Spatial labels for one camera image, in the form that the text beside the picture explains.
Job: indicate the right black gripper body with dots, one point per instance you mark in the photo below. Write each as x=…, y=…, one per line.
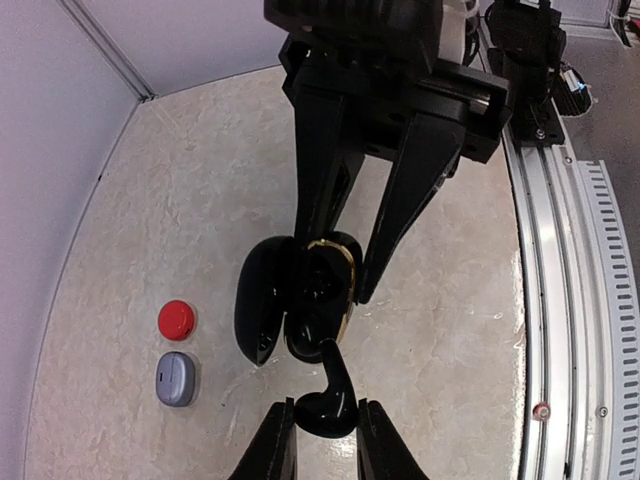
x=383, y=57

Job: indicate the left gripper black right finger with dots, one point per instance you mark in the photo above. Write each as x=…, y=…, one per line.
x=381, y=451

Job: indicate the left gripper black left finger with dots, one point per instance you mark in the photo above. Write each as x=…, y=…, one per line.
x=272, y=453

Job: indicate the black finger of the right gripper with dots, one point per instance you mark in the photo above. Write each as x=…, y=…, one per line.
x=329, y=156
x=429, y=147

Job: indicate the black earbud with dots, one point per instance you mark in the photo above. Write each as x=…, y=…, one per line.
x=332, y=413

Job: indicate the purple earbud charging case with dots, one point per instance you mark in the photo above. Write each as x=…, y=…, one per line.
x=175, y=379

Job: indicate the black charging case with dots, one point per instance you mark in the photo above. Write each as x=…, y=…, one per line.
x=307, y=292

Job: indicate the red round charging case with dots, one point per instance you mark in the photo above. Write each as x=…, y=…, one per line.
x=176, y=320

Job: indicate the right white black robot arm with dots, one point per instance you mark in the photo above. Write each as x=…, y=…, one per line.
x=527, y=42

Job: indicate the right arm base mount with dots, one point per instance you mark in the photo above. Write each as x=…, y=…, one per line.
x=540, y=126

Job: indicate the front aluminium rail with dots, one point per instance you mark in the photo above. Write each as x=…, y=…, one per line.
x=581, y=407

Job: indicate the right aluminium frame post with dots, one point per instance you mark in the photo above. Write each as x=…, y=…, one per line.
x=107, y=47

